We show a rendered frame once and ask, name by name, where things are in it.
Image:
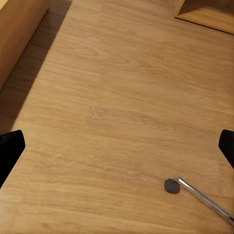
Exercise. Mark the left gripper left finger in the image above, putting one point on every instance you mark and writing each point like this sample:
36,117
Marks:
12,145

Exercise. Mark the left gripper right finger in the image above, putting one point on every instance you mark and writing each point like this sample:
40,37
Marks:
226,145

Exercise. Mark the bookcase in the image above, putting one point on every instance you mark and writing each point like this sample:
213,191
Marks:
218,14

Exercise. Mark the bed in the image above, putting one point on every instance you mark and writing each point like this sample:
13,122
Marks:
18,21

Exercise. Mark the swivel chair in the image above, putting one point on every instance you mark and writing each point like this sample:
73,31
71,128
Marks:
171,186

